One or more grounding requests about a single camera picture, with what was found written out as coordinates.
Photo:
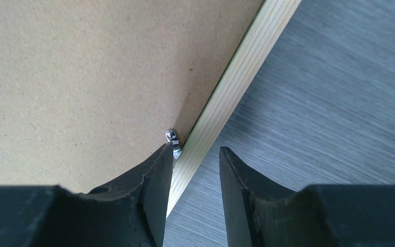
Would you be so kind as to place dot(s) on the metal turn clip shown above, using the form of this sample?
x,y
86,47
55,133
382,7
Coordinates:
x,y
172,137

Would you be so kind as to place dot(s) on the wooden picture frame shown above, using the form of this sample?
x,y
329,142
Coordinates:
x,y
257,42

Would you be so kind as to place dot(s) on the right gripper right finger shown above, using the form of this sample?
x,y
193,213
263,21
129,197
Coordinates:
x,y
261,212

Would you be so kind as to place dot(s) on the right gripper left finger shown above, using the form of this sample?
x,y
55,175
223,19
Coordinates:
x,y
129,210

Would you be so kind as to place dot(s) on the brown backing board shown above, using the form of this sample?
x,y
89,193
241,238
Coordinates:
x,y
88,88

